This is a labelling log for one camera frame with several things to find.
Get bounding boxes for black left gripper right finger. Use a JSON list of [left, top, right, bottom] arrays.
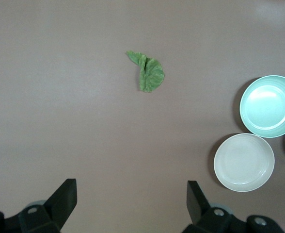
[[181, 181, 249, 233]]

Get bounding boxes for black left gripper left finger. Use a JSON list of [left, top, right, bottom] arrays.
[[18, 179, 78, 233]]

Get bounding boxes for green lettuce leaf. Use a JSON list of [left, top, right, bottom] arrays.
[[126, 50, 165, 93]]

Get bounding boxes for beige plate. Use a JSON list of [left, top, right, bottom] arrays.
[[213, 133, 275, 193]]

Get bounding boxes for mint green plate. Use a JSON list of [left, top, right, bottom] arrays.
[[239, 75, 285, 138]]

